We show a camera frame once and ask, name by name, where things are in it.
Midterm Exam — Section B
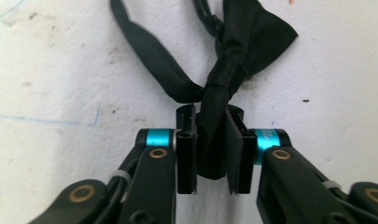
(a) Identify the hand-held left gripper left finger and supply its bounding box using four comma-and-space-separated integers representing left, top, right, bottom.
117, 104, 199, 224

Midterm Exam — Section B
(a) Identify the white foam mat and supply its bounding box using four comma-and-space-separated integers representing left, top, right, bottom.
0, 0, 378, 224

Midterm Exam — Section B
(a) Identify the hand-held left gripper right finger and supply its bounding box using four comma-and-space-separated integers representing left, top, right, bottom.
224, 105, 350, 224

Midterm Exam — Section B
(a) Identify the black bow tie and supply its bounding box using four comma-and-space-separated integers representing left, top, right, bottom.
110, 0, 300, 181

